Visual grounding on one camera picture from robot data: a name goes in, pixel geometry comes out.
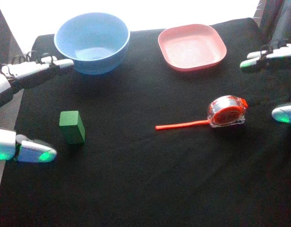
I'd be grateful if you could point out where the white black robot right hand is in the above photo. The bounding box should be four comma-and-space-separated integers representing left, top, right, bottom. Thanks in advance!
239, 42, 291, 125

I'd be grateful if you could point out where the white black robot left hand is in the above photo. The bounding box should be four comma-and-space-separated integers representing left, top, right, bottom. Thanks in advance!
0, 53, 74, 164

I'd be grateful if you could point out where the green block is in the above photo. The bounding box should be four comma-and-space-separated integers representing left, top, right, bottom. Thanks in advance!
59, 110, 86, 146

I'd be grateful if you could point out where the clear orange tape measure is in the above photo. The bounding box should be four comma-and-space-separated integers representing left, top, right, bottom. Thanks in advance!
155, 95, 249, 131

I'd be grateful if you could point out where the blue bowl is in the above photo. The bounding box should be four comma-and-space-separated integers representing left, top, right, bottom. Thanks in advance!
53, 12, 131, 76

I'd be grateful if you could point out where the pink square plate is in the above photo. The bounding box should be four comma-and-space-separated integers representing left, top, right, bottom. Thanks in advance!
157, 23, 228, 72

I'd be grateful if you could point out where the dark grey curtain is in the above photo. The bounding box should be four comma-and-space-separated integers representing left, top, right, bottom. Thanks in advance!
0, 0, 25, 66
253, 0, 291, 49

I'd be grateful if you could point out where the black table cloth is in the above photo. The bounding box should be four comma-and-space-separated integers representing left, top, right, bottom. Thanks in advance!
0, 17, 291, 227

